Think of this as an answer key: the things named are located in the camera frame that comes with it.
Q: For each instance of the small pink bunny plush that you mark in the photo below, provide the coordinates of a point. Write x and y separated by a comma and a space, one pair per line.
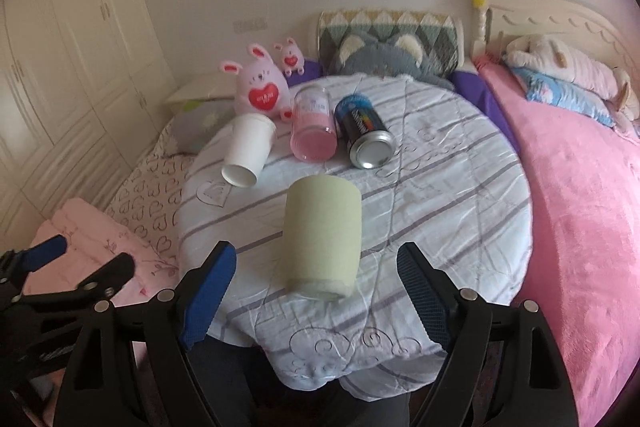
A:
291, 59

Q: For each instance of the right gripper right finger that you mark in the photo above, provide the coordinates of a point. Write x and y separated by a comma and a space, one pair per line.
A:
531, 387

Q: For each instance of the pale green cup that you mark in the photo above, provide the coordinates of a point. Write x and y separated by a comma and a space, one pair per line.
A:
322, 234

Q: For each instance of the black blue can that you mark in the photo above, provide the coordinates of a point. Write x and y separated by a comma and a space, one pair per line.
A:
369, 143

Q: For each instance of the white paper cup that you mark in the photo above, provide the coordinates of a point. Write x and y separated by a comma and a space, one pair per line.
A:
249, 147

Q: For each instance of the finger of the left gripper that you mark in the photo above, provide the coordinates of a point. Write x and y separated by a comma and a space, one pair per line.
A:
39, 332
40, 251

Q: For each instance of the heart pattern sheet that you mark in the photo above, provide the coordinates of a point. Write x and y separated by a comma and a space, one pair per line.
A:
148, 200

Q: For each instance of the grey cat plush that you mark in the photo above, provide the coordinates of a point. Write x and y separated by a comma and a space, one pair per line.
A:
403, 54

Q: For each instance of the large pink bunny plush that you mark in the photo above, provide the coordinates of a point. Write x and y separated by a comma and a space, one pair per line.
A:
260, 86

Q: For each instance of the purple bed sheet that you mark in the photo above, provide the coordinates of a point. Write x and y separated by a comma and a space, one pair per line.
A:
467, 83

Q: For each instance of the blue cartoon pillow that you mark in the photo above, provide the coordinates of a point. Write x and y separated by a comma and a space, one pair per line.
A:
544, 89

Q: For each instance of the grey star pillow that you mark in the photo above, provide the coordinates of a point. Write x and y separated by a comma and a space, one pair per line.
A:
195, 125

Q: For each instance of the striped white quilt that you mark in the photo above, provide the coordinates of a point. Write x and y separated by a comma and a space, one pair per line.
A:
455, 187

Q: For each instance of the light pink folded blanket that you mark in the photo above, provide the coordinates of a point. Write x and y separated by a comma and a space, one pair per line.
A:
93, 238

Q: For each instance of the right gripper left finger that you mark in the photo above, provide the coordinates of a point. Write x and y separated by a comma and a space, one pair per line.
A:
100, 385

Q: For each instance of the white dog plush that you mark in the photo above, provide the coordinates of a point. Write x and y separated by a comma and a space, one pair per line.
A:
553, 57

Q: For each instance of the pink fleece blanket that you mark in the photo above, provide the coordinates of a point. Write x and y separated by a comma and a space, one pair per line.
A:
584, 270

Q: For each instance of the cream wardrobe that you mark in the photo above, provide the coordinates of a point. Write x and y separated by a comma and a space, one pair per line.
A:
83, 98

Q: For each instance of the cream wooden headboard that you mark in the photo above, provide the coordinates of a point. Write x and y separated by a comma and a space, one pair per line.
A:
498, 22

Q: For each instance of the pink transparent cup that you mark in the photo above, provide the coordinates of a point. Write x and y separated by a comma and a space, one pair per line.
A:
313, 137

